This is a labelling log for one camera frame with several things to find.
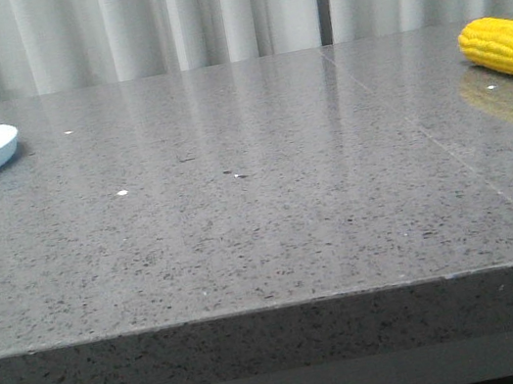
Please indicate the yellow corn cob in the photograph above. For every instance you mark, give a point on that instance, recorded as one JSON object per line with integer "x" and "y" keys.
{"x": 488, "y": 42}

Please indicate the white pleated curtain left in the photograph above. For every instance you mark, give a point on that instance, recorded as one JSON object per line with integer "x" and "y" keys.
{"x": 48, "y": 46}

